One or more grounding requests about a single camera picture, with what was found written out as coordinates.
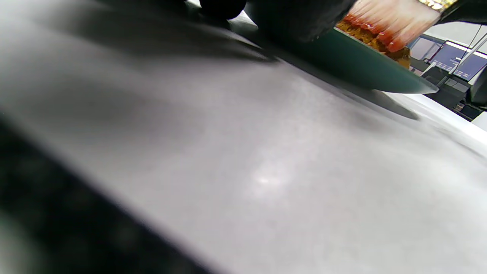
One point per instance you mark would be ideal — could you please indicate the toasted bread slice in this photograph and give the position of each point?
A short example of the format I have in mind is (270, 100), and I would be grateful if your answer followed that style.
(365, 36)

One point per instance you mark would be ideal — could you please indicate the teal round plate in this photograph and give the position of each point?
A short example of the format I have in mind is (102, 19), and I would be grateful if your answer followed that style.
(354, 64)

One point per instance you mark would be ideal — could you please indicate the person's right hand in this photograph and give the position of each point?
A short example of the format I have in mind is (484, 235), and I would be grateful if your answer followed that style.
(468, 9)

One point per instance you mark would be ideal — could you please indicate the wooden brush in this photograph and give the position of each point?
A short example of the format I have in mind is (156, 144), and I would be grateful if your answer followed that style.
(392, 23)

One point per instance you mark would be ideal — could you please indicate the large computer monitor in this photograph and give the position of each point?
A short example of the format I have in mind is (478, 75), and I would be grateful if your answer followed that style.
(456, 61)

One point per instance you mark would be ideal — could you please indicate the small computer monitor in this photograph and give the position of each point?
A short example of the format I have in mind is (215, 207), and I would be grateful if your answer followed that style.
(424, 47)

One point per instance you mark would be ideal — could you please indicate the person's left hand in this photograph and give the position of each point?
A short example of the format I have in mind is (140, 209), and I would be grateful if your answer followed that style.
(296, 17)

